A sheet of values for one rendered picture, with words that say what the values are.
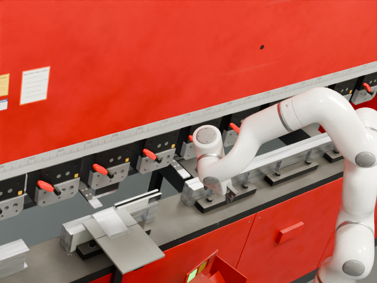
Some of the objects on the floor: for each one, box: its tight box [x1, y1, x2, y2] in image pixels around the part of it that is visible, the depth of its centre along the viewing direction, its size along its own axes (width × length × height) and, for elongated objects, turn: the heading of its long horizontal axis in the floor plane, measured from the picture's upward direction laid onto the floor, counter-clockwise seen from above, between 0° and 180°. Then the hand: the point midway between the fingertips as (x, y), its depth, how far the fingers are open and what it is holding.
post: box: [148, 170, 163, 201], centre depth 355 cm, size 5×5×200 cm
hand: (218, 192), depth 229 cm, fingers open, 8 cm apart
